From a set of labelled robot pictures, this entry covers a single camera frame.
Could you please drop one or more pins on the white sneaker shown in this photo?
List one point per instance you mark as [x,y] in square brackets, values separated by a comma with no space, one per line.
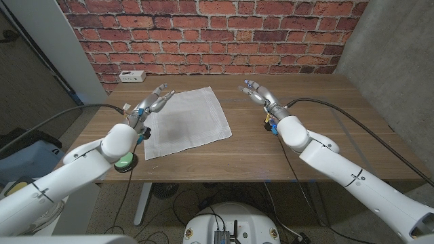
[54,213]

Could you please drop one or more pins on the brick print backdrop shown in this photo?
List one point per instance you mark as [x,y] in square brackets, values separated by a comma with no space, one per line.
[217,34]

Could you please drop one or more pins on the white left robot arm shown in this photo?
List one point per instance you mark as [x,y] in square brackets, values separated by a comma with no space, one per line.
[68,169]

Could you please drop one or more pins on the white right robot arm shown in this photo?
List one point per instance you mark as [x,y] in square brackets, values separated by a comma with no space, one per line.
[339,169]

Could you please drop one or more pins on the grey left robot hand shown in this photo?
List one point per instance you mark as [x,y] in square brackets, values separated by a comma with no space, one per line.
[149,101]

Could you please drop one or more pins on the white robot torso rim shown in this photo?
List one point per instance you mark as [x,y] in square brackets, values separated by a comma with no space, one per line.
[68,239]

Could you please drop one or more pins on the white power strip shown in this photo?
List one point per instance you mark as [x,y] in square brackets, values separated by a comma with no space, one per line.
[132,76]

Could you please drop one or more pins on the black round fan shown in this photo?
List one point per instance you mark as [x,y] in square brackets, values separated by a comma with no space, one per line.
[164,190]

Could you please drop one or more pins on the black power adapter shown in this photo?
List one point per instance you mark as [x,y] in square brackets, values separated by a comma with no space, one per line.
[301,238]

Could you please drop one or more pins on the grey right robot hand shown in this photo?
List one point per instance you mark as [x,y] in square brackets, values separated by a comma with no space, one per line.
[262,96]

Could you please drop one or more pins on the white handkerchief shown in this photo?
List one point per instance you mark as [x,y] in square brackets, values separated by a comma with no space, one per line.
[190,118]

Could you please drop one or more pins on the metal table leg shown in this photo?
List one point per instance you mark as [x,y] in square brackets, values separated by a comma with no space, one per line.
[317,206]
[142,206]

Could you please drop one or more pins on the black bag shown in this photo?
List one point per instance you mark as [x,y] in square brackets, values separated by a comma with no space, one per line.
[20,139]

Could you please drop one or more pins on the white wall column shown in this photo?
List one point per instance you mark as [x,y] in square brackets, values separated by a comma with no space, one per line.
[57,40]

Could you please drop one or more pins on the black foot pedal yellow pads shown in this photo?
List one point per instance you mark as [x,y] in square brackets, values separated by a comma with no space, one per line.
[15,187]

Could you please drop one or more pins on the silver box on robot base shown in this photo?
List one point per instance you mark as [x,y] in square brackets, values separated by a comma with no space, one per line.
[222,237]

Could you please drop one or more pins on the green push button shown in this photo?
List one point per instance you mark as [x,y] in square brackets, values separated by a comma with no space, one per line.
[124,162]

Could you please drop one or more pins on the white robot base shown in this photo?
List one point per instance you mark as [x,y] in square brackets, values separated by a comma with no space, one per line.
[247,220]

